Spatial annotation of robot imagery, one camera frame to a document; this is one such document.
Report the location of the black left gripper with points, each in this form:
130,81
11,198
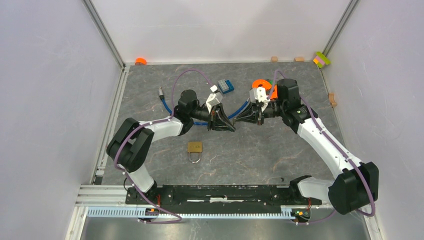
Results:
214,121

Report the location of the curved wooden block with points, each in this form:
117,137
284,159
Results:
332,99

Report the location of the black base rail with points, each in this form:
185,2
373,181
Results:
220,199

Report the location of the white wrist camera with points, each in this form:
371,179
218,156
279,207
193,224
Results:
214,98
259,97

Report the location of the brass padlock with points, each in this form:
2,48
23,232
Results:
194,151

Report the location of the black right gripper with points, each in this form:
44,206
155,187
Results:
251,114

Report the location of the blue cable lock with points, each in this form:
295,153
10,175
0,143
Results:
231,116

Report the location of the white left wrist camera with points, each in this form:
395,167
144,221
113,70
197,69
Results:
214,98

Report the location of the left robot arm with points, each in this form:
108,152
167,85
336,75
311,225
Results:
130,144

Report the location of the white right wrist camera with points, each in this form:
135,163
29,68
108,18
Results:
259,97

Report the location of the orange letter e block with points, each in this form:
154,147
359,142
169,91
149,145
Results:
267,86

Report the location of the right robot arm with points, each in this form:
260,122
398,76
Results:
355,184

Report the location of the blue toy brick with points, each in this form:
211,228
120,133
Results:
225,86

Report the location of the stacked coloured toy bricks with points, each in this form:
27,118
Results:
320,60

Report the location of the orange round cap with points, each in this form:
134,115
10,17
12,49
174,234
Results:
140,61

